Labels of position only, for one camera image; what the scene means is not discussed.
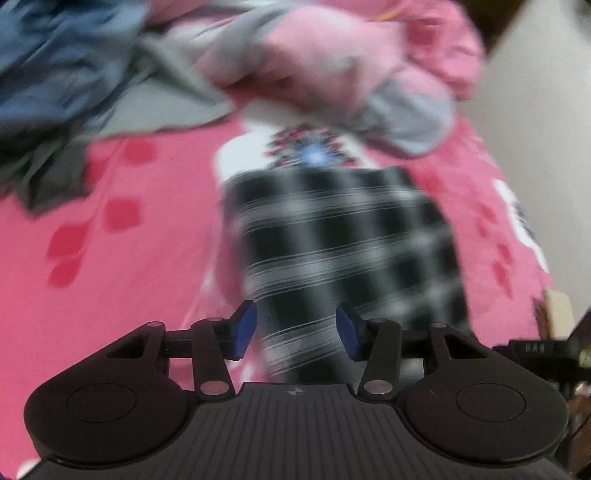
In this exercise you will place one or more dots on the blue jeans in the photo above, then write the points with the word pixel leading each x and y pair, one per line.
pixel 60 60

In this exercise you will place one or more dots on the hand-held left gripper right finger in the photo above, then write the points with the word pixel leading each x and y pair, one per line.
pixel 348 330

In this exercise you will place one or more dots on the black white plaid shirt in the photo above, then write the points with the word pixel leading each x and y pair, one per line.
pixel 341 240

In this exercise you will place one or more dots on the pink floral blanket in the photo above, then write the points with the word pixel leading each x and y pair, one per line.
pixel 138 277

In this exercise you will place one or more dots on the folded beige cloth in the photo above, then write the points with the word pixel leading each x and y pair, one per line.
pixel 558 314

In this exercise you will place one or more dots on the pink duvet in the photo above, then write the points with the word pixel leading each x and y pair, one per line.
pixel 323 60

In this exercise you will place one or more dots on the dark grey garment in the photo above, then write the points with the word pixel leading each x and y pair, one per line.
pixel 51 175

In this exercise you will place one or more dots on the grey cloth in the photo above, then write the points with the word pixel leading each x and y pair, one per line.
pixel 175 101

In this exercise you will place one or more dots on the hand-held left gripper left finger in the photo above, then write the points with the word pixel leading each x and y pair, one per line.
pixel 242 330

